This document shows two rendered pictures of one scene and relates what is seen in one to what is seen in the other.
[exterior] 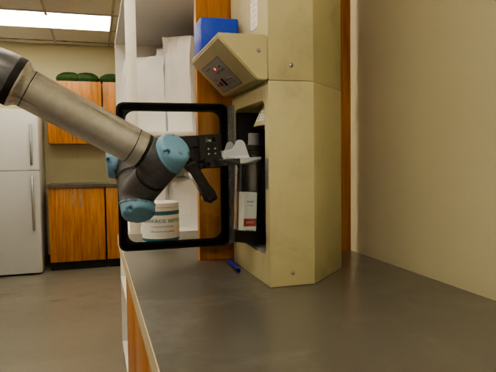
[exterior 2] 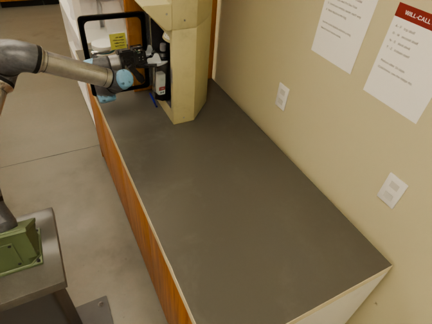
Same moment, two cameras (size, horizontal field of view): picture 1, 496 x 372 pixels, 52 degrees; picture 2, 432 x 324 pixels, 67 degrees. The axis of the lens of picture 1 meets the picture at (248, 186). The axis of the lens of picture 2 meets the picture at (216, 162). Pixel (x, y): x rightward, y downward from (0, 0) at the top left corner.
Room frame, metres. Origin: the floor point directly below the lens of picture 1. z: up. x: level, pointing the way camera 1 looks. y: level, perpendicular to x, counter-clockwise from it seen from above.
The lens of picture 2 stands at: (-0.19, 0.06, 1.92)
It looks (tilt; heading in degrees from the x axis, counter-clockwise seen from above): 42 degrees down; 346
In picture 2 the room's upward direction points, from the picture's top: 6 degrees clockwise
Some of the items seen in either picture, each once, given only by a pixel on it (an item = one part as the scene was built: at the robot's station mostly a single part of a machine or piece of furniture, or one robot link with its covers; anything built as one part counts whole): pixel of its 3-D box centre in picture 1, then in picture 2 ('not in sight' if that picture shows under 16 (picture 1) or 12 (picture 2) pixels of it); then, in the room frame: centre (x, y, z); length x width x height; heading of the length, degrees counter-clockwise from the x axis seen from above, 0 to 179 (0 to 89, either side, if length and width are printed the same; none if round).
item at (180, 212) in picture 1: (174, 176); (117, 55); (1.41, 0.20, 1.19); 0.30 x 0.01 x 0.40; 106
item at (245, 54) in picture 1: (225, 69); (144, 6); (1.30, 0.05, 1.46); 0.32 x 0.12 x 0.10; 16
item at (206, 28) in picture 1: (215, 39); not in sight; (1.40, 0.08, 1.56); 0.10 x 0.10 x 0.09; 16
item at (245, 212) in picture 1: (252, 193); (162, 74); (1.29, -0.01, 1.15); 0.11 x 0.11 x 0.21
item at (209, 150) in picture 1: (196, 153); (132, 58); (1.25, 0.12, 1.25); 0.12 x 0.08 x 0.09; 106
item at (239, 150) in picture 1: (240, 152); (157, 59); (1.24, 0.02, 1.25); 0.09 x 0.03 x 0.06; 82
